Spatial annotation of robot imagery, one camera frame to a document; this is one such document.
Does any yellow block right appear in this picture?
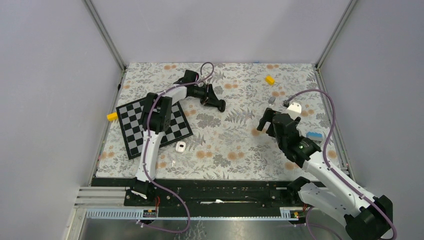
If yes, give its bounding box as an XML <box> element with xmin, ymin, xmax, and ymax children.
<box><xmin>265</xmin><ymin>75</ymin><xmax>275</xmax><ymax>86</ymax></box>

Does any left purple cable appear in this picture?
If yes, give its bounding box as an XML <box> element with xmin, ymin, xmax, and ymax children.
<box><xmin>135</xmin><ymin>61</ymin><xmax>216</xmax><ymax>234</ymax></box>

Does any white earbud case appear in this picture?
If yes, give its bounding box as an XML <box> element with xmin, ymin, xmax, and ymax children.
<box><xmin>175</xmin><ymin>141</ymin><xmax>187</xmax><ymax>153</ymax></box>

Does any small grey block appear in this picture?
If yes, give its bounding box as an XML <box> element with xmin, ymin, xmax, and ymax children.
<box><xmin>268</xmin><ymin>96</ymin><xmax>276</xmax><ymax>105</ymax></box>

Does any yellow block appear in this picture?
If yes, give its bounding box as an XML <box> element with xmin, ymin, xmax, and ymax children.
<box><xmin>106</xmin><ymin>112</ymin><xmax>118</xmax><ymax>122</ymax></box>
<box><xmin>265</xmin><ymin>75</ymin><xmax>275</xmax><ymax>86</ymax></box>

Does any black white checkerboard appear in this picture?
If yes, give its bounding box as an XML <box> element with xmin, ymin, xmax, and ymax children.
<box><xmin>116</xmin><ymin>97</ymin><xmax>193</xmax><ymax>160</ymax></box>

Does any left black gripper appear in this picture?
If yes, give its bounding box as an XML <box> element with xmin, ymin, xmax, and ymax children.
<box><xmin>191</xmin><ymin>83</ymin><xmax>222</xmax><ymax>108</ymax></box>

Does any floral table mat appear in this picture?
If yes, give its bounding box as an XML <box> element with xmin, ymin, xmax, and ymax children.
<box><xmin>95</xmin><ymin>62</ymin><xmax>345</xmax><ymax>182</ymax></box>

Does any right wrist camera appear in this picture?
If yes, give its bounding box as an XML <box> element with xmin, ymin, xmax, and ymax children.
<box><xmin>286</xmin><ymin>102</ymin><xmax>302</xmax><ymax>120</ymax></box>

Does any yellow block left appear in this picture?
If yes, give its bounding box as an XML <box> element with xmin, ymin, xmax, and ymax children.
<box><xmin>106</xmin><ymin>112</ymin><xmax>118</xmax><ymax>122</ymax></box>

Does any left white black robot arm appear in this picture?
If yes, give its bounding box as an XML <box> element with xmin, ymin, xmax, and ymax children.
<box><xmin>129</xmin><ymin>70</ymin><xmax>226</xmax><ymax>206</ymax></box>

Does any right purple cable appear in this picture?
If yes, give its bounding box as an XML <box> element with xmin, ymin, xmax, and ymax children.
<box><xmin>283</xmin><ymin>88</ymin><xmax>398</xmax><ymax>240</ymax></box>

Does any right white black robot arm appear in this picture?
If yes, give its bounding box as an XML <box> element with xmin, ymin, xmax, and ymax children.
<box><xmin>257</xmin><ymin>107</ymin><xmax>393</xmax><ymax>240</ymax></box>

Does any blue block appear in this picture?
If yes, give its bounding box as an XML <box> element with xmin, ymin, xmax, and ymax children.
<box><xmin>306</xmin><ymin>131</ymin><xmax>324</xmax><ymax>142</ymax></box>

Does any purple cable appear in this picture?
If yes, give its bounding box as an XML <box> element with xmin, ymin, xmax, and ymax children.
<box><xmin>135</xmin><ymin>61</ymin><xmax>216</xmax><ymax>234</ymax></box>
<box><xmin>283</xmin><ymin>88</ymin><xmax>398</xmax><ymax>240</ymax></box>

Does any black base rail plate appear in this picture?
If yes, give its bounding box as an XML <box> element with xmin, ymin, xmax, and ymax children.
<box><xmin>123</xmin><ymin>179</ymin><xmax>306</xmax><ymax>218</ymax></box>

